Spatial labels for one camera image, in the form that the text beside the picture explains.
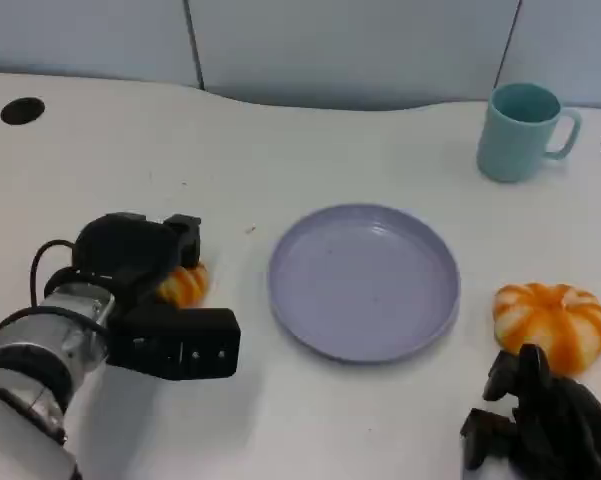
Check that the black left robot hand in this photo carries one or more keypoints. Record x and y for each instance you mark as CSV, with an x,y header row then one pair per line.
x,y
125,250

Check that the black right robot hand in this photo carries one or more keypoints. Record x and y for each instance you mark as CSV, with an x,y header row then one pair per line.
x,y
555,425

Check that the orange white toy bread roll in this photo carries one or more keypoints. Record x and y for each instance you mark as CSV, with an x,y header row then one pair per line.
x,y
187,286
550,320

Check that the lilac plate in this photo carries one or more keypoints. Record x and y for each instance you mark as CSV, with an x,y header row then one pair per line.
x,y
365,285

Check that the pale green mug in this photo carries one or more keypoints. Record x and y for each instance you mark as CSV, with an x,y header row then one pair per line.
x,y
515,135

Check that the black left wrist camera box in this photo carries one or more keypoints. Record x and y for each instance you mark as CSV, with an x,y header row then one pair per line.
x,y
175,345

